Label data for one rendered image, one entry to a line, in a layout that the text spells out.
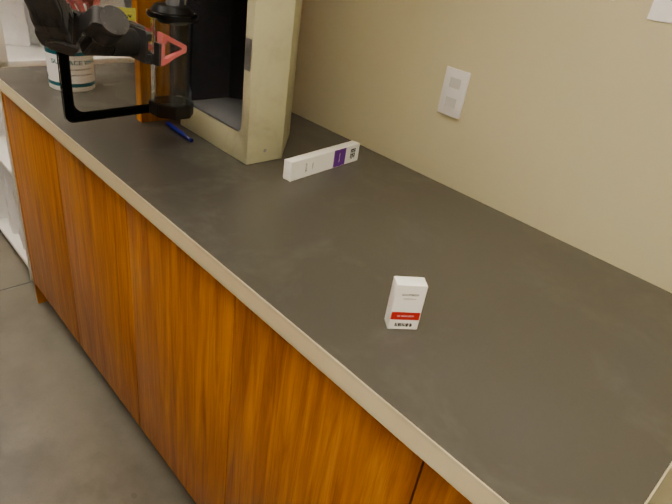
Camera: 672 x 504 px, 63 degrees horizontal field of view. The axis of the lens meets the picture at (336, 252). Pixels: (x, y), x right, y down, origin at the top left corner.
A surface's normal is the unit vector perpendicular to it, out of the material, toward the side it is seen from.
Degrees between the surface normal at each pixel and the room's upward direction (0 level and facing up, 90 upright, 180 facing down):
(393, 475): 90
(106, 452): 0
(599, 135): 90
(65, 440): 0
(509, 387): 0
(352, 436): 90
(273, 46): 90
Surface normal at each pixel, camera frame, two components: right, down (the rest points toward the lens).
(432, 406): 0.14, -0.85
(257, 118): 0.68, 0.45
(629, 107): -0.72, 0.26
